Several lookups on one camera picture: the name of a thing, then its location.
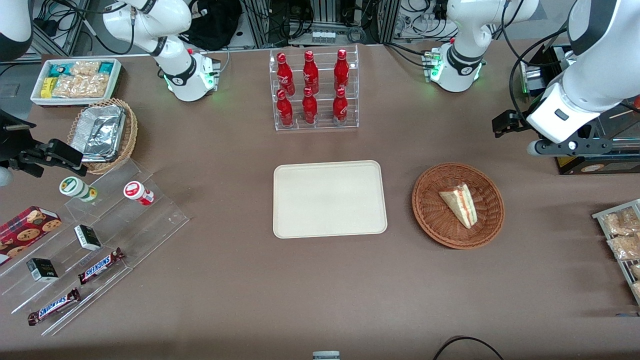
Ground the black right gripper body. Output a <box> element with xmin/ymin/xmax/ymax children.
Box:
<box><xmin>0</xmin><ymin>111</ymin><xmax>37</xmax><ymax>163</ymax></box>

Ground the triangular sandwich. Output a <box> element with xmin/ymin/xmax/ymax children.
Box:
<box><xmin>439</xmin><ymin>183</ymin><xmax>479</xmax><ymax>229</ymax></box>

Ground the aluminium foil tray stack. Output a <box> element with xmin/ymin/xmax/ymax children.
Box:
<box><xmin>70</xmin><ymin>105</ymin><xmax>127</xmax><ymax>162</ymax></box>

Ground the light wicker basket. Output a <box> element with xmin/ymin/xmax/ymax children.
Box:
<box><xmin>67</xmin><ymin>98</ymin><xmax>139</xmax><ymax>175</ymax></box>

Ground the brown wicker basket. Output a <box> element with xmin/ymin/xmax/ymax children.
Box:
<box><xmin>412</xmin><ymin>162</ymin><xmax>505</xmax><ymax>250</ymax></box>

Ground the cream plastic tray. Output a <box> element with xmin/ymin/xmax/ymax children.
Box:
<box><xmin>273</xmin><ymin>160</ymin><xmax>388</xmax><ymax>239</ymax></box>

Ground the green cap yogurt bottle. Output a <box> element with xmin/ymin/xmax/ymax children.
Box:
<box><xmin>59</xmin><ymin>177</ymin><xmax>98</xmax><ymax>203</ymax></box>

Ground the grey metal control box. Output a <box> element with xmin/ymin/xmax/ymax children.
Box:
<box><xmin>520</xmin><ymin>60</ymin><xmax>551</xmax><ymax>96</ymax></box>

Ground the red cookie box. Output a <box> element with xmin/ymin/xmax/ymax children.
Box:
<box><xmin>0</xmin><ymin>206</ymin><xmax>63</xmax><ymax>261</ymax></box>

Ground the large clear snack bag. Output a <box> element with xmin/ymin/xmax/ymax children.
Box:
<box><xmin>52</xmin><ymin>74</ymin><xmax>110</xmax><ymax>98</ymax></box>

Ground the red cap yogurt bottle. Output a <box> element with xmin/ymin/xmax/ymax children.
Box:
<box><xmin>123</xmin><ymin>181</ymin><xmax>155</xmax><ymax>206</ymax></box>

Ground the small clear snack bag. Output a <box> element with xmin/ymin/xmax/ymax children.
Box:
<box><xmin>70</xmin><ymin>61</ymin><xmax>101</xmax><ymax>77</ymax></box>

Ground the black food warmer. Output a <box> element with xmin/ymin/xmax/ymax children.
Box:
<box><xmin>520</xmin><ymin>44</ymin><xmax>640</xmax><ymax>175</ymax></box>

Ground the white snack bin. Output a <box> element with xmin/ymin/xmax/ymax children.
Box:
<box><xmin>30</xmin><ymin>58</ymin><xmax>123</xmax><ymax>107</ymax></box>

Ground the small black carton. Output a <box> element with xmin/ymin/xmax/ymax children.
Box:
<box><xmin>74</xmin><ymin>224</ymin><xmax>102</xmax><ymax>251</ymax></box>
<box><xmin>26</xmin><ymin>258</ymin><xmax>59</xmax><ymax>283</ymax></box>

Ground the clear acrylic step display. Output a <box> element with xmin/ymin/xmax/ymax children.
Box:
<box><xmin>0</xmin><ymin>159</ymin><xmax>190</xmax><ymax>337</ymax></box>

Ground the snickers bar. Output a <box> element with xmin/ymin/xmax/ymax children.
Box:
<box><xmin>78</xmin><ymin>247</ymin><xmax>126</xmax><ymax>286</ymax></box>
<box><xmin>27</xmin><ymin>287</ymin><xmax>81</xmax><ymax>326</ymax></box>

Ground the clear bag of crackers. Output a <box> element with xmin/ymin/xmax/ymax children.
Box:
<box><xmin>607</xmin><ymin>234</ymin><xmax>640</xmax><ymax>261</ymax></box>
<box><xmin>602</xmin><ymin>207</ymin><xmax>640</xmax><ymax>236</ymax></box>

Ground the red cola bottle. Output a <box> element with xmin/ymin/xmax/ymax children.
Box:
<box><xmin>332</xmin><ymin>88</ymin><xmax>349</xmax><ymax>126</ymax></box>
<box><xmin>276</xmin><ymin>52</ymin><xmax>296</xmax><ymax>95</ymax></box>
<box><xmin>303</xmin><ymin>50</ymin><xmax>320</xmax><ymax>93</ymax></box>
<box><xmin>276</xmin><ymin>89</ymin><xmax>294</xmax><ymax>127</ymax></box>
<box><xmin>302</xmin><ymin>87</ymin><xmax>318</xmax><ymax>125</ymax></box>
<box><xmin>334</xmin><ymin>49</ymin><xmax>350</xmax><ymax>92</ymax></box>

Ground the clear acrylic bottle rack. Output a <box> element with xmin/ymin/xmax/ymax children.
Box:
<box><xmin>269</xmin><ymin>45</ymin><xmax>360</xmax><ymax>132</ymax></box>

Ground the black bag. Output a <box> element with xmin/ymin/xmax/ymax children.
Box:
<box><xmin>182</xmin><ymin>0</ymin><xmax>244</xmax><ymax>51</ymax></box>

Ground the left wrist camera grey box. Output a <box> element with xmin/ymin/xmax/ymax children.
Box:
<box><xmin>527</xmin><ymin>139</ymin><xmax>613</xmax><ymax>157</ymax></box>

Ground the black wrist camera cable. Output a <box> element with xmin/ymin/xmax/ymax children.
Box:
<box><xmin>507</xmin><ymin>27</ymin><xmax>571</xmax><ymax>126</ymax></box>

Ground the grey wire rack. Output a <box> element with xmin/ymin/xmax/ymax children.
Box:
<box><xmin>592</xmin><ymin>199</ymin><xmax>640</xmax><ymax>306</ymax></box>

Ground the black table cable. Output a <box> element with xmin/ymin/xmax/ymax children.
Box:
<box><xmin>432</xmin><ymin>336</ymin><xmax>506</xmax><ymax>360</ymax></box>

